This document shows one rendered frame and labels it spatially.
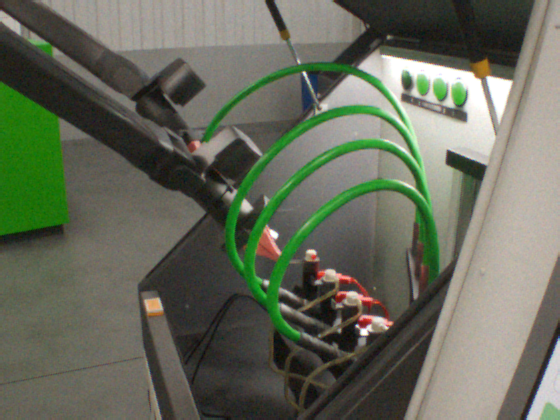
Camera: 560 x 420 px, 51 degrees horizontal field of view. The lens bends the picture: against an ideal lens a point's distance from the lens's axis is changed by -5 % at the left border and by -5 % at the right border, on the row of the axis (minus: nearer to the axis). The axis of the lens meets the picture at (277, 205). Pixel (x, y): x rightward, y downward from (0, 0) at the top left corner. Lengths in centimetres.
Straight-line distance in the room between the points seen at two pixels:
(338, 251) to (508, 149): 80
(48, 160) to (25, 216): 41
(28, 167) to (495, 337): 380
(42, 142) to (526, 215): 379
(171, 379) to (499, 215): 60
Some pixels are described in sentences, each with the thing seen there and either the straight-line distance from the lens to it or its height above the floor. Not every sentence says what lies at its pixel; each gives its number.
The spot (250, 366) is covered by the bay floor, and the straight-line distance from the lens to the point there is 126.
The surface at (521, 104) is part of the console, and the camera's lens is 65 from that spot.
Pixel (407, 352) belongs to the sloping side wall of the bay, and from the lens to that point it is 71.
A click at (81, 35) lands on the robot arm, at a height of 147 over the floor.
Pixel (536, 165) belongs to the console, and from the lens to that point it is 61.
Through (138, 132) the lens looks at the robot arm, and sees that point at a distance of 84.
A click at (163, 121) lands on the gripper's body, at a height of 133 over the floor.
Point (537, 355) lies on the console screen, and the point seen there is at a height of 123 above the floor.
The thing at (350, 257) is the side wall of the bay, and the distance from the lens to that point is 142.
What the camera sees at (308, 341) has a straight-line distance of 77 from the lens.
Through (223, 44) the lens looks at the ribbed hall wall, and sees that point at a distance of 773.
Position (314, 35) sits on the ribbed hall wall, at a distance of 822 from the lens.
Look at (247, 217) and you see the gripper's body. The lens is 95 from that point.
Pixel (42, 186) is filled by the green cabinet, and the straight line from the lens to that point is 427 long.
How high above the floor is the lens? 152
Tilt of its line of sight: 19 degrees down
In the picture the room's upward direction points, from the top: straight up
